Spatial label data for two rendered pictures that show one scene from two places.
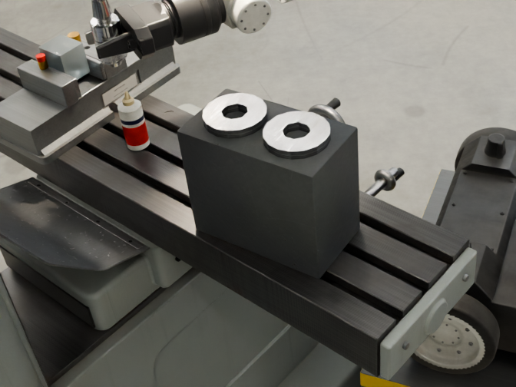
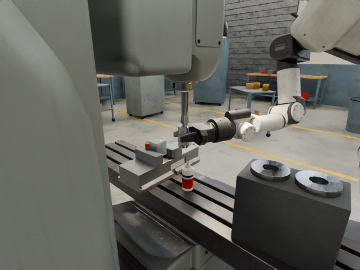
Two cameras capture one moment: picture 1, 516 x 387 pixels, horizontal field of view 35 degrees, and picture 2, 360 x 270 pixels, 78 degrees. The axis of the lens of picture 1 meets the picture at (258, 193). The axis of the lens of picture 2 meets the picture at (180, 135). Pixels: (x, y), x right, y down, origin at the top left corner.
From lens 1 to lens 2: 0.67 m
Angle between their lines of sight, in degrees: 21
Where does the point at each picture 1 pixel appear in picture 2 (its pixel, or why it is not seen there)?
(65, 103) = (156, 165)
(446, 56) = not seen: hidden behind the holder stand
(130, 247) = (185, 244)
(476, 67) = not seen: hidden behind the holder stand
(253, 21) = (248, 136)
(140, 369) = not seen: outside the picture
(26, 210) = (129, 216)
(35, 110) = (141, 167)
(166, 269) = (200, 259)
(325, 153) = (345, 195)
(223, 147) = (272, 187)
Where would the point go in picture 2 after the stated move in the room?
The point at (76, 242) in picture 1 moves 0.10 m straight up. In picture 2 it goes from (156, 237) to (154, 209)
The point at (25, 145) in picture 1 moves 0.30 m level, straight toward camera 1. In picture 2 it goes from (134, 183) to (156, 246)
